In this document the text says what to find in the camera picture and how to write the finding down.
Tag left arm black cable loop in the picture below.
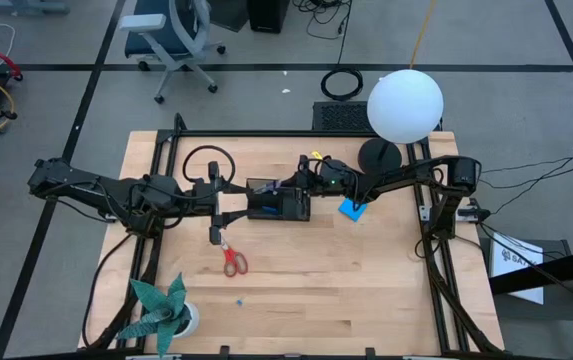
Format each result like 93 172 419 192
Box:
181 144 237 186

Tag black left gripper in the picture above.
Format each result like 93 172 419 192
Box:
192 160 250 246

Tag grey blue office chair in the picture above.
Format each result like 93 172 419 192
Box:
118 0 227 105

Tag black coiled floor cable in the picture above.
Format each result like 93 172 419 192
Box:
319 66 365 102

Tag white printed paper sign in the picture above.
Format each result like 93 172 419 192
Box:
489 232 545 305

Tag black perforated floor box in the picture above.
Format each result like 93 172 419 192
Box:
312 101 371 132

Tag white globe lamp black stand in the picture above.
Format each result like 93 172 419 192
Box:
357 68 445 176

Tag black mesh desk organizer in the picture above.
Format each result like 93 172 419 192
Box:
245 178 313 222

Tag blue sticky note pad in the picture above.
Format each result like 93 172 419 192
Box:
338 197 369 223

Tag potted green succulent plant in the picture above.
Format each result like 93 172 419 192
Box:
115 272 201 357

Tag yellow hanging cable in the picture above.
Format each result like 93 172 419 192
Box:
408 0 437 71

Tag red handled scissors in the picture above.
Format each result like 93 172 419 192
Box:
218 239 250 279

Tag black diagonal beam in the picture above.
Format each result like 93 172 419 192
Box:
488 244 573 301

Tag grey side table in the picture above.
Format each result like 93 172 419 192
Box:
480 238 573 321

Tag black computer tower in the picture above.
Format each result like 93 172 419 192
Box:
246 0 291 35

